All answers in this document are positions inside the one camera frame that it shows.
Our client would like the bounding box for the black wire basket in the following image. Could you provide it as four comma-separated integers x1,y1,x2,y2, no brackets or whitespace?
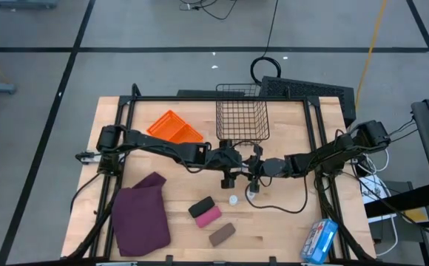
214,83,271,148

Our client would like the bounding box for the black tangled floor cable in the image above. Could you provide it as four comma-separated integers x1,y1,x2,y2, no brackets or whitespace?
178,0,238,21

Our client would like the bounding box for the blue first aid box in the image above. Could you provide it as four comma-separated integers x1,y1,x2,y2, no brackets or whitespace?
300,217,340,265

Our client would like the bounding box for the yellow floor cable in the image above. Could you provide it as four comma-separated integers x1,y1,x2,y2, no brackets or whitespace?
354,0,388,109

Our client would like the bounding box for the black coiled floor cable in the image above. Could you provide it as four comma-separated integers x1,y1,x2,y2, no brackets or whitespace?
249,0,283,85

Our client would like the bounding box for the black beam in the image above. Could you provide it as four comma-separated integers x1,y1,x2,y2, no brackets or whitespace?
364,183,429,219

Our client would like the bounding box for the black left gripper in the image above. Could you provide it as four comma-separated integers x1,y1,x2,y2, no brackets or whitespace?
210,139,251,190

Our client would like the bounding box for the purple cloth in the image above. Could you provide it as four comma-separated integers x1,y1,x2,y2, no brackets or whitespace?
110,171,172,258

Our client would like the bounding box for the black metal table frame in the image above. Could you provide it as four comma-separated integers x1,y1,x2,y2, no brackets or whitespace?
61,83,376,265

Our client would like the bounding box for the pink oblong case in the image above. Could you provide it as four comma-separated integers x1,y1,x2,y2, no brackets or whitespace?
194,205,223,229

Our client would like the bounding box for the white printed bag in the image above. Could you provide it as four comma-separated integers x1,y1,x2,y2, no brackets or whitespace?
359,174,392,223

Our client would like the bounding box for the brown oblong case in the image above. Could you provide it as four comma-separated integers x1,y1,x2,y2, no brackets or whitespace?
208,222,237,248

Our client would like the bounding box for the black oblong case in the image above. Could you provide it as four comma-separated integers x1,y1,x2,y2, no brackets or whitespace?
187,195,216,219

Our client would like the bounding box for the grey floor base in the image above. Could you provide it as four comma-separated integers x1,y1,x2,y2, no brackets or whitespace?
0,0,58,10

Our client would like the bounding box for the orange two-compartment plastic tray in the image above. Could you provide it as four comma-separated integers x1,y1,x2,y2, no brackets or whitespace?
146,109,205,145

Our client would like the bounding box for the white cable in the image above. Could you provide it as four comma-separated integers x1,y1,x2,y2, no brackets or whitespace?
354,147,400,258

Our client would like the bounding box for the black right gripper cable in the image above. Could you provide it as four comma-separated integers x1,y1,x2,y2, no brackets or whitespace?
244,174,309,215

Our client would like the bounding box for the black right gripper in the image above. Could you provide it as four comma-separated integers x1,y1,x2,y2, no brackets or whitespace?
242,144,271,194

